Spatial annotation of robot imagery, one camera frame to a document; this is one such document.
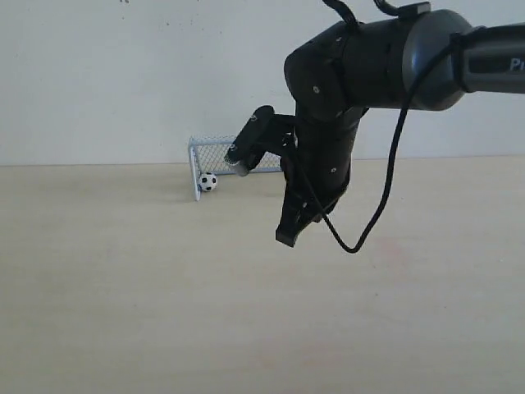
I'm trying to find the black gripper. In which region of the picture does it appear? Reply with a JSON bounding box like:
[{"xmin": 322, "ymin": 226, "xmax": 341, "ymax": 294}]
[{"xmin": 275, "ymin": 106, "xmax": 360, "ymax": 247}]

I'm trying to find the black and white soccer ball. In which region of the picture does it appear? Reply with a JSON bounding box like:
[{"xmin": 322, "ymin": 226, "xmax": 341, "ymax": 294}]
[{"xmin": 198, "ymin": 172, "xmax": 218, "ymax": 192}]

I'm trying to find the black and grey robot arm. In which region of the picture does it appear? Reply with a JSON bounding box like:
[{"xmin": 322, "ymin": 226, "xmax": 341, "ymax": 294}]
[{"xmin": 276, "ymin": 2, "xmax": 524, "ymax": 246}]

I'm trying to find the small white soccer goal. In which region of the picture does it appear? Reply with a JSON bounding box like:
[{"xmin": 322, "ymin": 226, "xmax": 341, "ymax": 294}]
[{"xmin": 188, "ymin": 135, "xmax": 285, "ymax": 203}]

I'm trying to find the black cable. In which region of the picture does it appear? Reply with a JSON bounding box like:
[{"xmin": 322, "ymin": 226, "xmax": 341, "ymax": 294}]
[{"xmin": 282, "ymin": 25, "xmax": 486, "ymax": 254}]

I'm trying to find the black camera on bracket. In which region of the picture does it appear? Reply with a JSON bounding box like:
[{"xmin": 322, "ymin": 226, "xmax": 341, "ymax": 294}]
[{"xmin": 224, "ymin": 105, "xmax": 296, "ymax": 176}]

